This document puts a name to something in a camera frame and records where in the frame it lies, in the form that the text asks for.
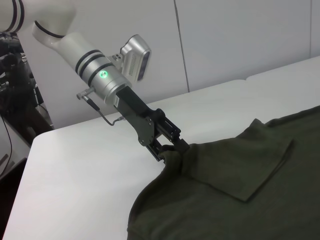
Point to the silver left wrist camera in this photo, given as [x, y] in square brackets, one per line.
[135, 58]

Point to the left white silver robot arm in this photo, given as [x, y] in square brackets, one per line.
[82, 60]

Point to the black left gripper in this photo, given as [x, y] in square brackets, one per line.
[137, 117]

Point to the black equipment rack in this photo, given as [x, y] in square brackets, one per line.
[17, 95]

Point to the dark green shirt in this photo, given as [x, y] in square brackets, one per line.
[225, 187]

